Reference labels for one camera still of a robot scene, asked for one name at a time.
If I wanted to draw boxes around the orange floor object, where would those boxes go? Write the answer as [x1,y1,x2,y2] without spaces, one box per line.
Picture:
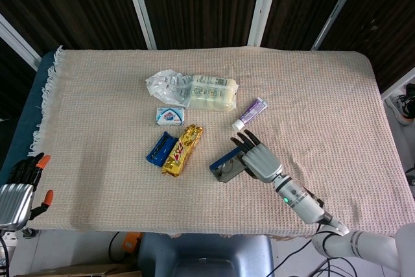
[121,232,144,254]

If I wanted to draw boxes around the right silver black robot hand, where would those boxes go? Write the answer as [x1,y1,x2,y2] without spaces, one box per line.
[230,128,284,184]

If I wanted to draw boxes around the clear bag of pale rolls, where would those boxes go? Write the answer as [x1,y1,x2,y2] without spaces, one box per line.
[145,69,240,111]

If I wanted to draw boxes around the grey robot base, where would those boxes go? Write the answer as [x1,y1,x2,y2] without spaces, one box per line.
[137,232,275,277]

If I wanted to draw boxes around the beige waffle tablecloth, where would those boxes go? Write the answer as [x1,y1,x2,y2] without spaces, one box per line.
[27,45,415,239]

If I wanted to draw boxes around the white screen frame post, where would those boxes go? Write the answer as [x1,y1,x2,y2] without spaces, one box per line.
[121,0,158,51]
[311,0,368,51]
[380,67,415,101]
[247,0,283,47]
[0,13,42,72]

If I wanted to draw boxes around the thin-framed eyeglasses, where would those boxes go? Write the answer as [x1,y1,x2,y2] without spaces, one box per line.
[217,162,240,176]

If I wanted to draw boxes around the white blue soap box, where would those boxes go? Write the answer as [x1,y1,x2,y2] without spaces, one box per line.
[154,106,186,127]

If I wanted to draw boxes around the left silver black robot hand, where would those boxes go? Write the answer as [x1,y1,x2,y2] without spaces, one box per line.
[0,152,54,231]

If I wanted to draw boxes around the purple white toothpaste tube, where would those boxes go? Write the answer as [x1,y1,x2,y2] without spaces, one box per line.
[231,97,269,131]

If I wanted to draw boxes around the blue snack pack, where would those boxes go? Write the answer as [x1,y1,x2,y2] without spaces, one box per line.
[145,130,180,168]

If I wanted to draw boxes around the black cable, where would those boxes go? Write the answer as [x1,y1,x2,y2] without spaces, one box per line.
[108,231,130,263]

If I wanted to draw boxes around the white black sneaker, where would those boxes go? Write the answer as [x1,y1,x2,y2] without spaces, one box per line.
[385,93,415,126]

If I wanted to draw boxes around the black floor cables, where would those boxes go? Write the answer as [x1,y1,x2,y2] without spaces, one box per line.
[274,237,408,277]

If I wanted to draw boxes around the gold snack pack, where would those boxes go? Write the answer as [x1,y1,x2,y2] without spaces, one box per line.
[161,123,204,179]

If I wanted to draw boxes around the gray box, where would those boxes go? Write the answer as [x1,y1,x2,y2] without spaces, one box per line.
[208,147,252,185]

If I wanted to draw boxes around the blue padded table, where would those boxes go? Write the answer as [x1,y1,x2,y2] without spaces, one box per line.
[0,50,63,187]

